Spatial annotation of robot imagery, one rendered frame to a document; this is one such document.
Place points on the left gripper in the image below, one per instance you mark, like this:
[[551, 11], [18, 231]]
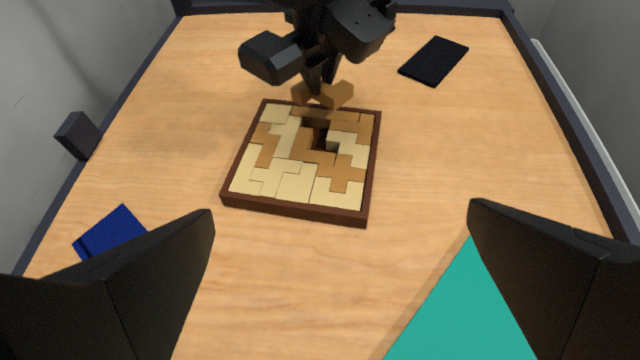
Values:
[[275, 60]]

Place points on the blue notebook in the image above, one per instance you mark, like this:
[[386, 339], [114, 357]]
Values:
[[118, 226]]

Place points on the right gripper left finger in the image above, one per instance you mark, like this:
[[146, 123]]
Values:
[[129, 302]]

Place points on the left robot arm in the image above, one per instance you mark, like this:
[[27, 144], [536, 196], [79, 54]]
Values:
[[355, 27]]

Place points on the teal flat slab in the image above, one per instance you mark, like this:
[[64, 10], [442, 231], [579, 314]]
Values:
[[463, 318]]

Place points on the brown wooden puzzle tray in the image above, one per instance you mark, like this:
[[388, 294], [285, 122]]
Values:
[[299, 210]]

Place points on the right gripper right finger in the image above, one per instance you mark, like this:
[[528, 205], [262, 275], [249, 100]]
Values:
[[574, 294]]

